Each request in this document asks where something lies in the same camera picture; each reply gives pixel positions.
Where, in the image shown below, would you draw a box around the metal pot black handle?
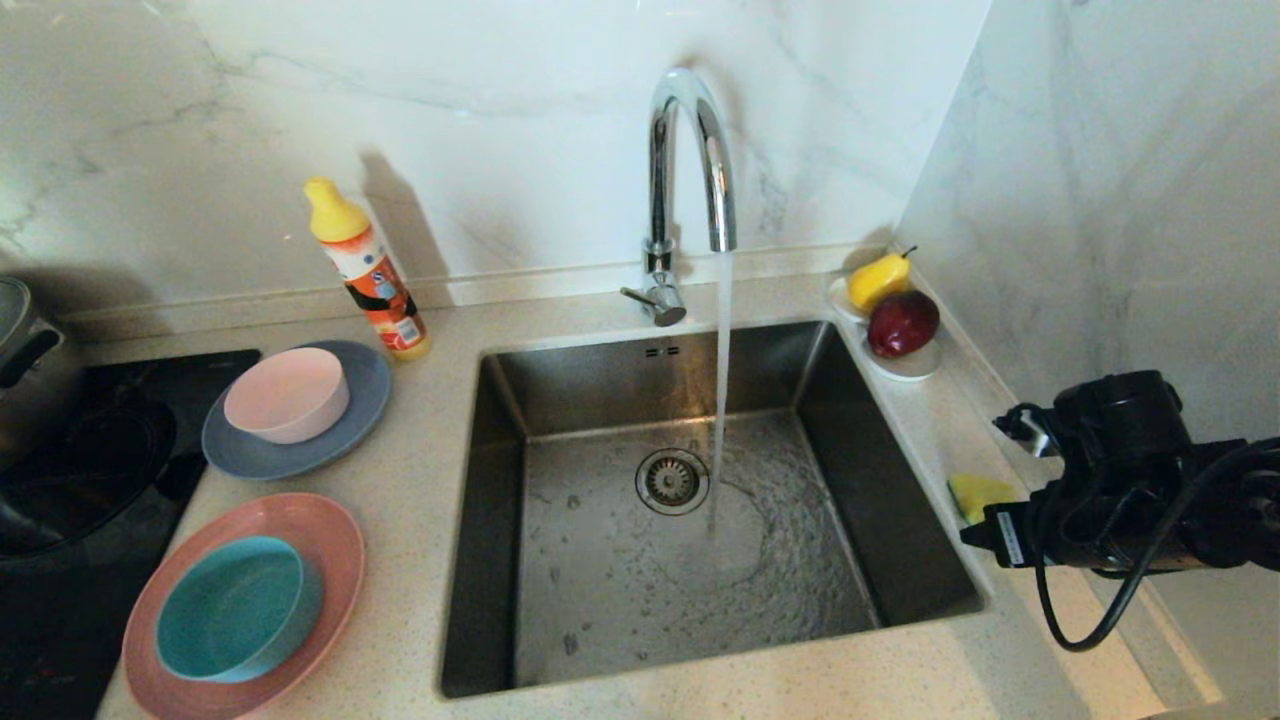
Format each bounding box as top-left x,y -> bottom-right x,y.
0,277 -> 86,466

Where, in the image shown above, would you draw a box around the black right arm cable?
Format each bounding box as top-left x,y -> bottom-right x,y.
1033,437 -> 1280,653

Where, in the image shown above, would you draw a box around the round metal drain strainer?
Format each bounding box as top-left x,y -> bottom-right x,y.
634,448 -> 710,516

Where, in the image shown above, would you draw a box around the orange dish soap bottle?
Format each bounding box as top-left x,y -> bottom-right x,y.
305,177 -> 433,361

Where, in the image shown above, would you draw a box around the yellow green sponge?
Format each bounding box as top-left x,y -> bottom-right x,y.
948,473 -> 1021,526

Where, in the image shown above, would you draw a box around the teal bowl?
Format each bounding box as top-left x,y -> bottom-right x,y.
154,537 -> 324,685

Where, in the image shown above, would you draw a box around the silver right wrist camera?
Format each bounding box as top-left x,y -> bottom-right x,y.
993,403 -> 1063,459

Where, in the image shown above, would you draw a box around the chrome gooseneck faucet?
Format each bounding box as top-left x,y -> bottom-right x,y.
620,66 -> 738,328

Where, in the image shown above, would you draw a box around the yellow pear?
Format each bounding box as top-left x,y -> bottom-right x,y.
847,245 -> 918,315

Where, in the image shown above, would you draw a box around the dark red apple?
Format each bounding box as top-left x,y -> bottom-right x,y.
866,290 -> 940,359

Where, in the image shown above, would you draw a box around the pale pink bowl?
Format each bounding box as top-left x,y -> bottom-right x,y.
223,347 -> 351,444

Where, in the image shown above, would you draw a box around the small white dish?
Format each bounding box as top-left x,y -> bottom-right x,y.
827,277 -> 944,382

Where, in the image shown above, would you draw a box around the blue grey plate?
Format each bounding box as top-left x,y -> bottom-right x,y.
201,340 -> 393,482

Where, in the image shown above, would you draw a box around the stainless steel sink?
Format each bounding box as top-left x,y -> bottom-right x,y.
438,320 -> 991,699

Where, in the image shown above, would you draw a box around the black induction cooktop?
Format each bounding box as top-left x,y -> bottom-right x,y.
0,349 -> 261,720

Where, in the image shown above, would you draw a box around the pink plate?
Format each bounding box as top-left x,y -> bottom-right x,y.
120,493 -> 365,720

